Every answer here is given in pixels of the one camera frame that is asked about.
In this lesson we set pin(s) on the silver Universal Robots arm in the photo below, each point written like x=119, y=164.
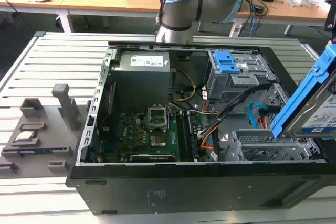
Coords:
x=181, y=6

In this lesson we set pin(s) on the grey metal drive cage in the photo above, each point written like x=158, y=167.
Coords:
x=236, y=85

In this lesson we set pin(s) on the black open PC case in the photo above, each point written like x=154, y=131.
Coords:
x=183, y=190

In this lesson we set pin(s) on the black expansion slot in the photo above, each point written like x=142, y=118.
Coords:
x=152, y=157

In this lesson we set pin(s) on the hard disk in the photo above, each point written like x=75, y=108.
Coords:
x=309, y=95

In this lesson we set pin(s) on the blue plastic bay latch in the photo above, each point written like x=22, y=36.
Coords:
x=226, y=62

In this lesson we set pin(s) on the wooden desk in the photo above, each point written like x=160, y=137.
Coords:
x=110, y=2

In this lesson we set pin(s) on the grey parts rack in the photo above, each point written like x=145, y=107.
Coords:
x=44, y=134

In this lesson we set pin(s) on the grey power supply unit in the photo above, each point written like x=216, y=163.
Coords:
x=141, y=82

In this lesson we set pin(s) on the CPU socket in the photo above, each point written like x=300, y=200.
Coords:
x=158, y=118

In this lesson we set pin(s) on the silver CPU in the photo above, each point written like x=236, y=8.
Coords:
x=25, y=136

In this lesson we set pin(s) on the black RAM slot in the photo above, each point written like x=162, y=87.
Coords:
x=191, y=137
x=182, y=137

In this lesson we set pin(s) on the bronze chipset heat sink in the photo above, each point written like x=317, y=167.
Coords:
x=158, y=140

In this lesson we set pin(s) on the green motherboard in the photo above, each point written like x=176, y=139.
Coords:
x=131, y=132

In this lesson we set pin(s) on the grey metal disk bay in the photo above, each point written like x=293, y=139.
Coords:
x=265, y=150

